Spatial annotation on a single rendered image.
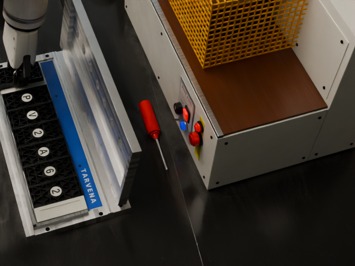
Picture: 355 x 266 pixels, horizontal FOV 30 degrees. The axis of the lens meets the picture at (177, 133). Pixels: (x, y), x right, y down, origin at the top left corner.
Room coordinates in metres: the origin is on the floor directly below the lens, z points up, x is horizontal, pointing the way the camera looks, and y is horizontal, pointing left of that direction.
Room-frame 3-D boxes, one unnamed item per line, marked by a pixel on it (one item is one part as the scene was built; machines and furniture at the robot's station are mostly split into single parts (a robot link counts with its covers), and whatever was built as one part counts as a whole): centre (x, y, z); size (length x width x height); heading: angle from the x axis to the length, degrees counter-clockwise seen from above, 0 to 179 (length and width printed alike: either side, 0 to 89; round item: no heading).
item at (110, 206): (0.78, 0.26, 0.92); 0.44 x 0.21 x 0.04; 26
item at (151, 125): (0.81, 0.05, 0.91); 0.18 x 0.03 x 0.03; 22
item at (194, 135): (0.75, -0.04, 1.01); 0.03 x 0.02 x 0.03; 26
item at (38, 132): (0.77, 0.29, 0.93); 0.10 x 0.05 x 0.01; 115
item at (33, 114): (0.82, 0.31, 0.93); 0.10 x 0.05 x 0.01; 115
